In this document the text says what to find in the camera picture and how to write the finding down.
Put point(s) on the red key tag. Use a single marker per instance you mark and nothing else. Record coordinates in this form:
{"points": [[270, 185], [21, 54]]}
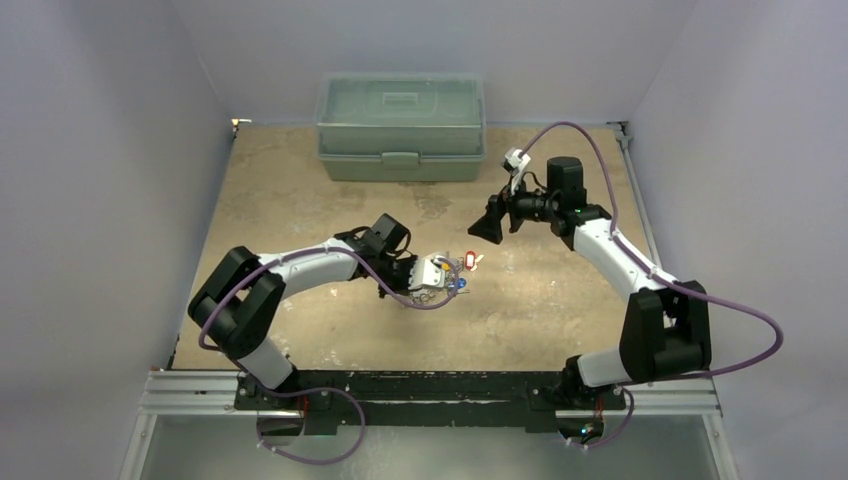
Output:
{"points": [[470, 260]]}

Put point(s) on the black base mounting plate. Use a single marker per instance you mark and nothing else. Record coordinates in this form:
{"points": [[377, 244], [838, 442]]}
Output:
{"points": [[536, 401]]}

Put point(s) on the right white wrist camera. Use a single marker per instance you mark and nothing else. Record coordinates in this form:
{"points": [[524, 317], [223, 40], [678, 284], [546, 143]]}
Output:
{"points": [[515, 162]]}

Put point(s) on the green plastic storage box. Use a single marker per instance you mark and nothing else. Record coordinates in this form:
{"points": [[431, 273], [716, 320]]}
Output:
{"points": [[401, 127]]}

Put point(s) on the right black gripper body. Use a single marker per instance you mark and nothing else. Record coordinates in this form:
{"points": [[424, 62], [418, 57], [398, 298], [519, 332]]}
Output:
{"points": [[501, 211]]}

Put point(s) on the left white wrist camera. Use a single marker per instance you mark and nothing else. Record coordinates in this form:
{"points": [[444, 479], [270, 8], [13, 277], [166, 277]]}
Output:
{"points": [[426, 275]]}

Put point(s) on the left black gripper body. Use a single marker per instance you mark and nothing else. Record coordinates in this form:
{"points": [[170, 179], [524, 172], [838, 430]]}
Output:
{"points": [[396, 272]]}

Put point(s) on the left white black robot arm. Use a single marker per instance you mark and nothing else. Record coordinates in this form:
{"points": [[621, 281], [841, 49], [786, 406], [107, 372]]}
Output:
{"points": [[237, 304]]}

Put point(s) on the metal keyring with keys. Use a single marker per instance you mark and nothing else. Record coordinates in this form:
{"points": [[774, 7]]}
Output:
{"points": [[454, 265]]}

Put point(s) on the right aluminium table edge rail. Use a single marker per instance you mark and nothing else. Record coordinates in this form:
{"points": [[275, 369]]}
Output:
{"points": [[712, 419]]}

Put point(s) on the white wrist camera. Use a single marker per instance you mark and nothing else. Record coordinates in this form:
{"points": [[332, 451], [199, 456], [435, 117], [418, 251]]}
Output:
{"points": [[426, 275], [515, 162]]}

